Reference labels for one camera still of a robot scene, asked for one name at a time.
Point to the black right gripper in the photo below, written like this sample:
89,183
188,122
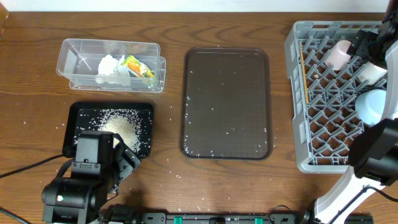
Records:
362,46

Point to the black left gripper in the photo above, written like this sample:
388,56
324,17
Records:
128,160

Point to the cream white cup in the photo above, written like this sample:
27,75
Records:
371,73

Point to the pink cup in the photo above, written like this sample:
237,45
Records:
338,56

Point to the light blue bowl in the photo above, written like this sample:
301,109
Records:
370,106

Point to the white napkin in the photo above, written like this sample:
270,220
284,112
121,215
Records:
110,70

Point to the green yellow wrapper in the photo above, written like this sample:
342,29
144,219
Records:
138,68

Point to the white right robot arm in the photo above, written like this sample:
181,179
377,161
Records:
373,155

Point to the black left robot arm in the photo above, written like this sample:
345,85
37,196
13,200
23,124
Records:
71,200

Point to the grey dishwasher rack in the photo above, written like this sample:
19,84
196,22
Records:
325,128

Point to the pile of white rice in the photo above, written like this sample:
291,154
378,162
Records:
133,125

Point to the black plastic tray bin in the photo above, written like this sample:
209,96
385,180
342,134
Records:
76,107

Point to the clear plastic bin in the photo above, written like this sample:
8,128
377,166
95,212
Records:
79,59

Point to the brown serving tray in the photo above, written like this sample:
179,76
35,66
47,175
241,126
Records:
226,104

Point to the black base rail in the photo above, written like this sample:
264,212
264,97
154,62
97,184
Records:
276,218

